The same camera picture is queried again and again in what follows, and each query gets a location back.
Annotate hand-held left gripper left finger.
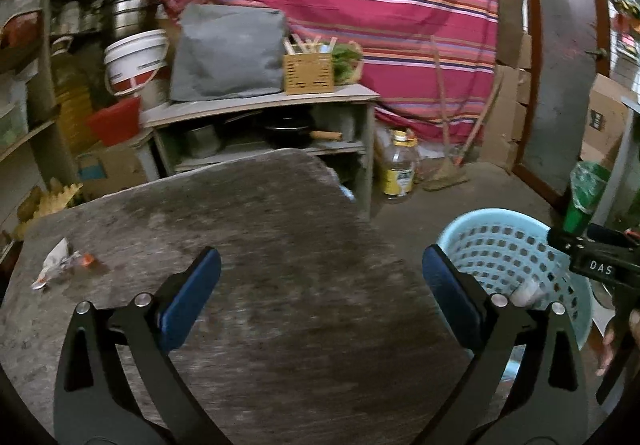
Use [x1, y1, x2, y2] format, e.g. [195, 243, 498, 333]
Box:
[52, 246, 222, 445]

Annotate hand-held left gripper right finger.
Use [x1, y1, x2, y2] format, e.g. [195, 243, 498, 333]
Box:
[421, 245, 590, 445]

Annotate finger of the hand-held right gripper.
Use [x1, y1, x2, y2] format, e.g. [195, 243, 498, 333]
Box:
[546, 224, 586, 253]

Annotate light blue plastic basket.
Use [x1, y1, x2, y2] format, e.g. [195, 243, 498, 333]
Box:
[436, 208, 594, 396]

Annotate white and orange wrapper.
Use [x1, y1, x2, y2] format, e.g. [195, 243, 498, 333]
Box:
[31, 237, 83, 291]

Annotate person's right hand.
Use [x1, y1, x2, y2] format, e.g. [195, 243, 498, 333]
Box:
[597, 309, 640, 376]

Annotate green plastic bag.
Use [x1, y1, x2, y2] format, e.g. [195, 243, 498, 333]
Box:
[562, 161, 611, 233]

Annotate straw broom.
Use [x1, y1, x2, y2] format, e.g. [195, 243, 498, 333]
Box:
[424, 37, 471, 190]

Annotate cardboard box black label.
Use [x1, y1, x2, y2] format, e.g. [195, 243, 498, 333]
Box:
[580, 75, 633, 166]

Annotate clear plastic oil bottle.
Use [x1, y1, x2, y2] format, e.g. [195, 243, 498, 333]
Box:
[382, 130, 421, 203]

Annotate wooden stick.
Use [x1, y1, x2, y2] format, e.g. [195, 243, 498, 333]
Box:
[462, 67, 505, 160]

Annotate flattened cardboard boxes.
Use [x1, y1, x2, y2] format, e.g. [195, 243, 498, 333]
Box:
[485, 0, 533, 170]

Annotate brown cardboard box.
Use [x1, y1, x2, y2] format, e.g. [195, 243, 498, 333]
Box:
[75, 140, 161, 196]

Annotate small steel pot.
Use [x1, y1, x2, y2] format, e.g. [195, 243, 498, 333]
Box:
[182, 122, 223, 158]

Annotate grey metal door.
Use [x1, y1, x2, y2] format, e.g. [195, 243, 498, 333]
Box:
[515, 0, 613, 210]

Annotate yellow egg tray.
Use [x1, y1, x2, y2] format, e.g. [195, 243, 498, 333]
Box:
[37, 182, 83, 216]

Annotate red plastic basket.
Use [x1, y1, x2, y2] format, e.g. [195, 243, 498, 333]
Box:
[86, 97, 142, 146]

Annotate black frying pan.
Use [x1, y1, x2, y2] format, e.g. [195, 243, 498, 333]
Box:
[264, 117, 345, 148]

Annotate grey wooden cabinet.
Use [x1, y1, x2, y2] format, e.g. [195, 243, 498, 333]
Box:
[140, 84, 381, 220]

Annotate yellow oil jug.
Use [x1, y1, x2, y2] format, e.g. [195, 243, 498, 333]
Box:
[50, 37, 93, 156]

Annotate grey cushion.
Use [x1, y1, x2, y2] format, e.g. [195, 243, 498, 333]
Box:
[169, 4, 287, 103]

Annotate white plastic bucket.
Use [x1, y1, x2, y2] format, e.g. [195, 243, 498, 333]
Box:
[103, 30, 171, 98]

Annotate wooden corner shelf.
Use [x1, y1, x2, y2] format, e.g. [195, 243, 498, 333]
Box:
[0, 0, 146, 246]

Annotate wooden utensil holder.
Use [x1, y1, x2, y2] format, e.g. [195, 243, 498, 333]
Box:
[283, 52, 335, 96]

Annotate green leafy vegetables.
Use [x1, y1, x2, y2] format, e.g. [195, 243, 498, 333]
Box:
[330, 41, 365, 86]

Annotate bundle of wooden chopsticks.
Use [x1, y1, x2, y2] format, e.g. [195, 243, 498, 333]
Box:
[284, 32, 338, 56]

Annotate large steel pot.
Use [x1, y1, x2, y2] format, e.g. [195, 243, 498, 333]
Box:
[102, 0, 161, 43]

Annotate red striped cloth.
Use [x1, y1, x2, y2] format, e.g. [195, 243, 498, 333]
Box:
[147, 0, 501, 146]

